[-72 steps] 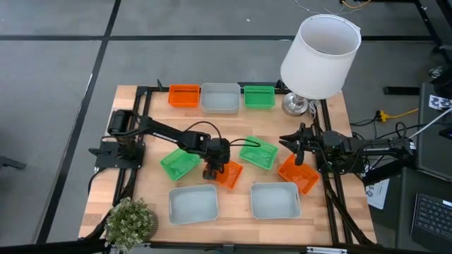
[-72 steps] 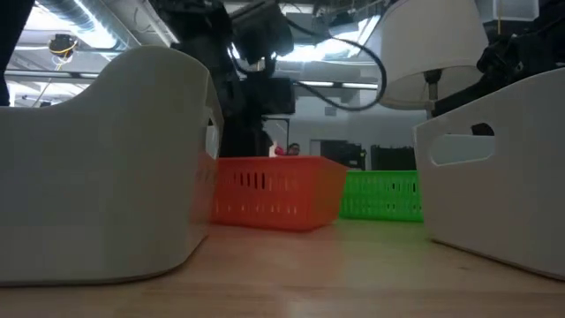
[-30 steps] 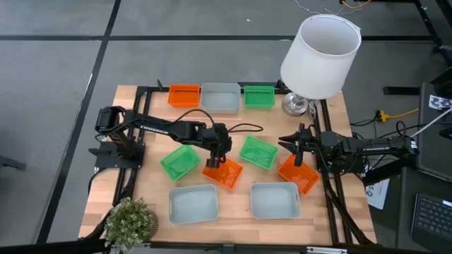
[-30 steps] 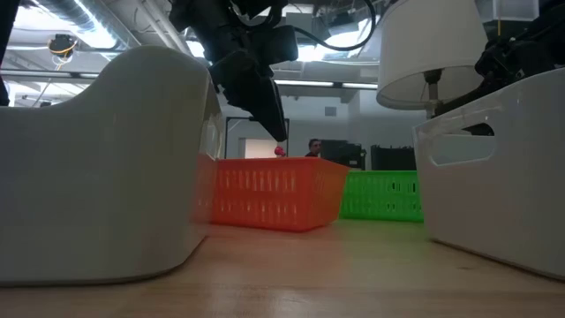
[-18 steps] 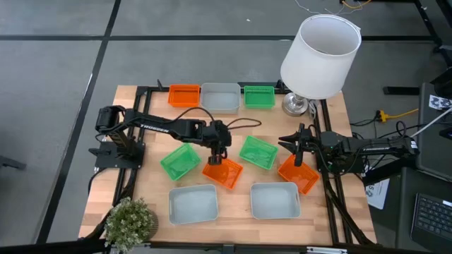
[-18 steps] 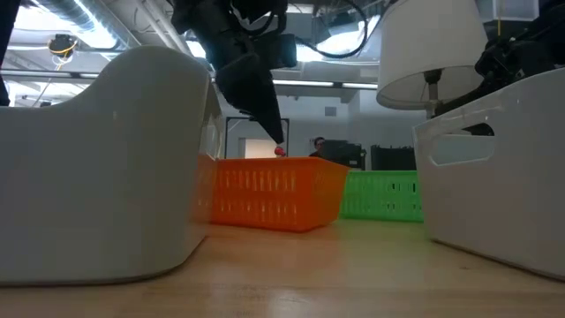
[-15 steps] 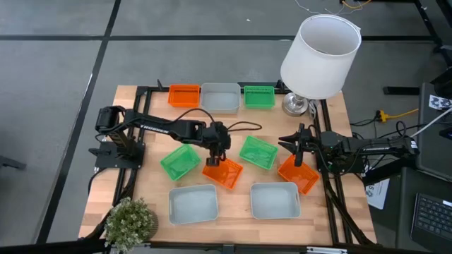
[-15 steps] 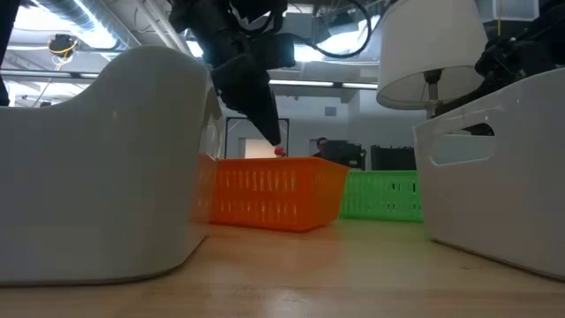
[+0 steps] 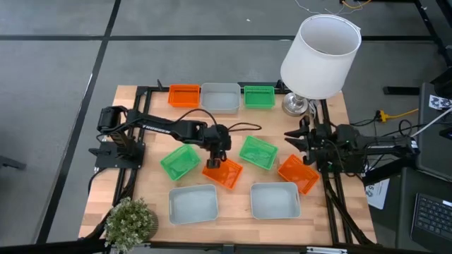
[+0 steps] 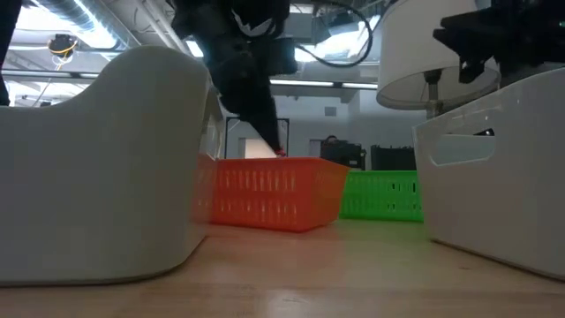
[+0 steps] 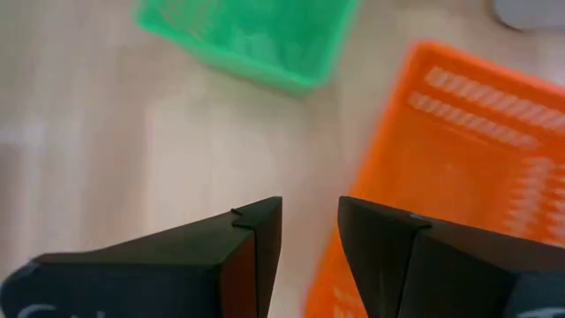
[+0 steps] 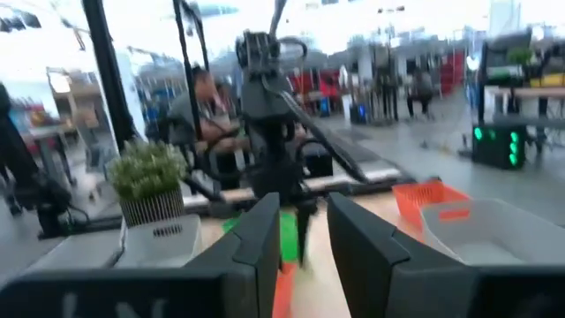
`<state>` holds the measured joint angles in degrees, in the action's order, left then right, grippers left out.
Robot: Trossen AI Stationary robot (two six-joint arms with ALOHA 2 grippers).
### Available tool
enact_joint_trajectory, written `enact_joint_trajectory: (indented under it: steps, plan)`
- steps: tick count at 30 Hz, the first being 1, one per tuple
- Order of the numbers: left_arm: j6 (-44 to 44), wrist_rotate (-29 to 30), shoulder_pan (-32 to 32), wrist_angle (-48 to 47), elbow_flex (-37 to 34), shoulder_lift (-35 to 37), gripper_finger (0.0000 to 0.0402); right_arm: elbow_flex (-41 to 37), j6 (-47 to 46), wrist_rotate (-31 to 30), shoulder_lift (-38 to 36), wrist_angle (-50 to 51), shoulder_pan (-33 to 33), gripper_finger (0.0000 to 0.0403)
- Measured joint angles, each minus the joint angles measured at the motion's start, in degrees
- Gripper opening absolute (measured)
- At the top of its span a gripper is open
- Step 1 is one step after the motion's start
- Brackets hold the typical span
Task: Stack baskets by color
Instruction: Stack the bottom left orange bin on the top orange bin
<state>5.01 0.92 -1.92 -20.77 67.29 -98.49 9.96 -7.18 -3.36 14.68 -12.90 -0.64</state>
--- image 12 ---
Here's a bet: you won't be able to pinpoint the green potted plant striped pot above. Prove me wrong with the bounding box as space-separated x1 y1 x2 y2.
107 140 188 229

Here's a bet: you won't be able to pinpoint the thin black frame pole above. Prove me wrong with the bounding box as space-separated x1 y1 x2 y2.
170 0 212 140

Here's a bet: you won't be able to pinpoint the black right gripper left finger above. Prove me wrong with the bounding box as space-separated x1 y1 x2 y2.
0 192 283 318

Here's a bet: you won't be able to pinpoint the black equipment stand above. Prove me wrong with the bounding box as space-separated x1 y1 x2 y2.
0 82 92 240

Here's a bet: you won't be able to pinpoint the background workbench with items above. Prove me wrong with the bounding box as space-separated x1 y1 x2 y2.
478 26 565 147

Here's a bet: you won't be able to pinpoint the person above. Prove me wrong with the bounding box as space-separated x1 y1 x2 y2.
404 69 437 119
166 64 249 189

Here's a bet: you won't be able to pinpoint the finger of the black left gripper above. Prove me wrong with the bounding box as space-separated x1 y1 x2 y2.
294 207 317 267

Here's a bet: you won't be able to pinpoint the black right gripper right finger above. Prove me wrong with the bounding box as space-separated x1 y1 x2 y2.
326 192 565 318

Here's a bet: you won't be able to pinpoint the gray plastic bin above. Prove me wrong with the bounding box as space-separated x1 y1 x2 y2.
113 214 205 270
419 197 565 268

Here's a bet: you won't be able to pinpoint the thick black frame pole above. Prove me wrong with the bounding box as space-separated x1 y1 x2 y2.
80 0 139 152

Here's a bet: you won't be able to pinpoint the green mesh basket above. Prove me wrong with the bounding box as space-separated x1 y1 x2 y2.
222 210 302 265

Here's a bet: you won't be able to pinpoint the black box green lights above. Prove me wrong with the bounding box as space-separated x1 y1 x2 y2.
471 123 527 171

